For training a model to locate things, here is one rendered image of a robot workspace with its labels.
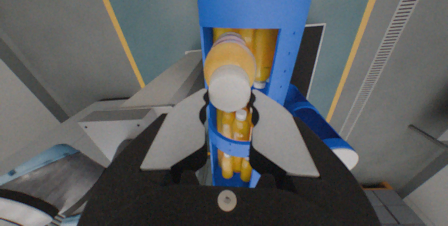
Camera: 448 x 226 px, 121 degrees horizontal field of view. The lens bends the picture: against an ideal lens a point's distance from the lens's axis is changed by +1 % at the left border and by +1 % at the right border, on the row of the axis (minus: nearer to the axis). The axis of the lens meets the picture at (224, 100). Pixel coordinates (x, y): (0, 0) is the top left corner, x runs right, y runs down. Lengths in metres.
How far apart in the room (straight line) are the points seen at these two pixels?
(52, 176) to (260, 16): 0.54
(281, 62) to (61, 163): 0.55
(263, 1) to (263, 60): 0.17
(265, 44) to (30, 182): 0.60
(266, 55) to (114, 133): 0.57
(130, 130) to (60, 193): 0.20
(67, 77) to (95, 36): 0.82
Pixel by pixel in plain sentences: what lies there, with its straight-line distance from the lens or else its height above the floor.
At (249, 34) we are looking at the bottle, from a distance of 0.45.
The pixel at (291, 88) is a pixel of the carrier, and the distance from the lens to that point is 1.68.
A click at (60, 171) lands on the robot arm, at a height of 1.39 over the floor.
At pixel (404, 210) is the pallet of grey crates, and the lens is 4.33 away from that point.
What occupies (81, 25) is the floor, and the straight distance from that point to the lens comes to 2.22.
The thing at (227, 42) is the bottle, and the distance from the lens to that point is 0.17.
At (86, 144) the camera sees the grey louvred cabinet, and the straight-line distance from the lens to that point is 1.82.
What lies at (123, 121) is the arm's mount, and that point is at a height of 1.22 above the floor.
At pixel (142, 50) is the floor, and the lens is 1.86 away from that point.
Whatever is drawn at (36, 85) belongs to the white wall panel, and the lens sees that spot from 3.08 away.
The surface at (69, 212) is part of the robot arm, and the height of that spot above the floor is 1.43.
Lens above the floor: 1.53
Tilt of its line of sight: 59 degrees down
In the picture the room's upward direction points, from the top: 175 degrees counter-clockwise
